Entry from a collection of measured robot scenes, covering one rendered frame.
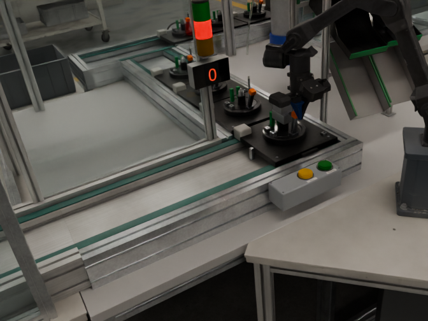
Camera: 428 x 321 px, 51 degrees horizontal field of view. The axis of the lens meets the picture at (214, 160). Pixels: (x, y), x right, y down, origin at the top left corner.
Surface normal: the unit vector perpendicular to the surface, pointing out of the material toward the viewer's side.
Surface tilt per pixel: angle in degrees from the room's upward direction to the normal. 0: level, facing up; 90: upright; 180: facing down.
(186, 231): 90
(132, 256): 90
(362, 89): 45
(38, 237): 0
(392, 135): 0
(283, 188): 0
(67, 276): 90
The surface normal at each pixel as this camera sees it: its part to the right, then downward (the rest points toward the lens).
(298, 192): 0.48, 0.42
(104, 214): -0.10, -0.85
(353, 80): 0.16, -0.27
